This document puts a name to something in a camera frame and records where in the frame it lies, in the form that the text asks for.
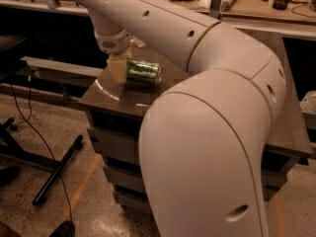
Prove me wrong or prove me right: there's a dark chair seat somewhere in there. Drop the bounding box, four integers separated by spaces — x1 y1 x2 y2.
0 36 27 83

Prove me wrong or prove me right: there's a grey drawer cabinet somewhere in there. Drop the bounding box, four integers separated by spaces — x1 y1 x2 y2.
80 34 308 214

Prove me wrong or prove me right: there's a green soda can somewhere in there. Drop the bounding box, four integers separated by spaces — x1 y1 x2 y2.
126 59 162 86

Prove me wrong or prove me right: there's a black floor cable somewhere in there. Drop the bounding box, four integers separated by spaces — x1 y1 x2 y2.
9 76 74 223

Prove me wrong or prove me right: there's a black round cup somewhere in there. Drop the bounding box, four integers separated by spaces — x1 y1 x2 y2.
273 0 290 10

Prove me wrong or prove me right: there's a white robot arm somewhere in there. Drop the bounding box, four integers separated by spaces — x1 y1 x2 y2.
76 0 286 237

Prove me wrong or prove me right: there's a black stand leg frame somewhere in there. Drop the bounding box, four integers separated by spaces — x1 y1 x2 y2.
0 118 83 206

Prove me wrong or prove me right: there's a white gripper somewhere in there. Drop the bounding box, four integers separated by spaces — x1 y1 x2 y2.
94 30 134 83

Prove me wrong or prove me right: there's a grey metal rail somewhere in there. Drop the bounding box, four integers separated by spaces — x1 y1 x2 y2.
21 56 103 88

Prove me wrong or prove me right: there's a black shoe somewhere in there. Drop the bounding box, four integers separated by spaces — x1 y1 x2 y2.
49 220 74 237

